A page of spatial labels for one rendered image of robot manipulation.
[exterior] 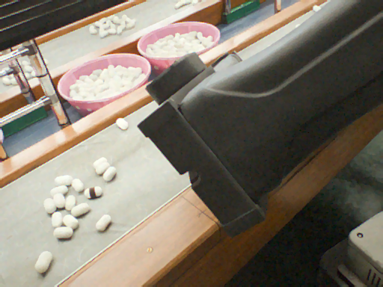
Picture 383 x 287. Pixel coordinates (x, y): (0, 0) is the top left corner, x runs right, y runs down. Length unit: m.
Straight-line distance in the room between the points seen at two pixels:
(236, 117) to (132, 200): 0.55
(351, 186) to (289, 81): 1.59
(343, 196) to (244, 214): 1.52
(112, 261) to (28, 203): 0.26
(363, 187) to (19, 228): 1.39
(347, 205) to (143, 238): 1.18
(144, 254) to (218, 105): 0.44
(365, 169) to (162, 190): 1.28
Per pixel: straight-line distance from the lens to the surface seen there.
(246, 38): 1.16
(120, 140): 0.85
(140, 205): 0.69
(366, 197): 1.71
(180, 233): 0.60
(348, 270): 1.04
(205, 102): 0.17
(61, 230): 0.68
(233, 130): 0.17
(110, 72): 1.15
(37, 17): 0.63
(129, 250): 0.60
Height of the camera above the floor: 1.24
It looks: 39 degrees down
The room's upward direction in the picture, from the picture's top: 10 degrees counter-clockwise
